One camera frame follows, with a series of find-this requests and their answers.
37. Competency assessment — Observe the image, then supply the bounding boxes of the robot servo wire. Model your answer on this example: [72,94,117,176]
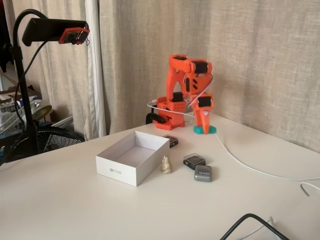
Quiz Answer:
[183,72,215,106]

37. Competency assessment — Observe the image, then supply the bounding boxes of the black table clamp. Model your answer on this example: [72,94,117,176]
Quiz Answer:
[145,112,166,125]

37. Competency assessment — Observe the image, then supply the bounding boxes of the teal green cube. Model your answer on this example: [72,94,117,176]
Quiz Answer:
[192,125,217,136]

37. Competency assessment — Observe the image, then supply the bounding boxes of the black camera cable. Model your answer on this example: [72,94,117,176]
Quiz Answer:
[2,39,48,161]

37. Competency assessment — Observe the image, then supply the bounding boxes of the dark hanging clothes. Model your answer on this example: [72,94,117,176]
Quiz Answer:
[0,0,13,73]

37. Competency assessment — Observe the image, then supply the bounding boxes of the thick black cable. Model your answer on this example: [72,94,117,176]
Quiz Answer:
[219,213,291,240]

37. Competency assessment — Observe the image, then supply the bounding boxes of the white wire rack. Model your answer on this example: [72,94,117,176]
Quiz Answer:
[0,99,26,137]

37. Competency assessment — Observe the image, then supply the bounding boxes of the brown cardboard box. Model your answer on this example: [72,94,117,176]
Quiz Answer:
[0,86,42,107]

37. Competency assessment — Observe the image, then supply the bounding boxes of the black gooseneck stand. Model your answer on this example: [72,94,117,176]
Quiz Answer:
[4,8,51,163]

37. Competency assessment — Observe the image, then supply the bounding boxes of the orange gripper black servo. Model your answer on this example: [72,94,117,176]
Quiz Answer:
[191,93,215,135]

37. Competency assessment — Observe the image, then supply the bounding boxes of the white cardboard box bin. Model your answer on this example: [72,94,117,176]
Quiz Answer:
[95,130,171,188]

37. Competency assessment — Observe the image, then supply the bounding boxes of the orange framed camera module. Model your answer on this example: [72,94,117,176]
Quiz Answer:
[58,26,91,46]

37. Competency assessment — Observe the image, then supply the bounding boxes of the beige bear figurine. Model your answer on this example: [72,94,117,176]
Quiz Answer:
[160,155,173,175]

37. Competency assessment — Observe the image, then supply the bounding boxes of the long white cable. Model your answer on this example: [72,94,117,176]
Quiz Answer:
[146,99,320,181]

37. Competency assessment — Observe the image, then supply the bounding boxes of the black small case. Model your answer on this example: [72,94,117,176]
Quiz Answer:
[183,152,207,171]
[162,134,180,149]

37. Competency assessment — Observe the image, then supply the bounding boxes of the black floor fan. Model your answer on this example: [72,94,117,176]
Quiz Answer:
[14,125,86,155]

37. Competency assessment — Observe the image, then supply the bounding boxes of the grey small floss box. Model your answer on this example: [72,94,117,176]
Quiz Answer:
[193,164,213,182]

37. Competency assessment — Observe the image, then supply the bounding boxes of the grey cable end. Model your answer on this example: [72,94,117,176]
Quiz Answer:
[300,182,320,197]

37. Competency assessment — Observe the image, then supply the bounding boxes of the black camera holder bar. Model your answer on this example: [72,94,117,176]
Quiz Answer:
[21,17,90,47]

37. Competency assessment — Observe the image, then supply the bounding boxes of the thin white cable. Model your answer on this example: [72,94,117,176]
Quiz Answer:
[239,216,275,240]

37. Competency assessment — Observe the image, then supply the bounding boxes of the beige linen curtain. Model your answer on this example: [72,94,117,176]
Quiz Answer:
[98,0,320,154]

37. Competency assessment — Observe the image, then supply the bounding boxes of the overhead camera on black stand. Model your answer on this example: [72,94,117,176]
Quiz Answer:
[7,0,111,142]

